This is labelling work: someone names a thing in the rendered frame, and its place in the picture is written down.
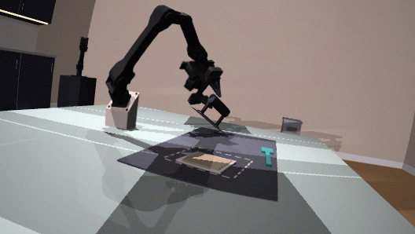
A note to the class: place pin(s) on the beige square tile with dark square center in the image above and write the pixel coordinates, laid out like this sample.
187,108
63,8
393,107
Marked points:
206,161

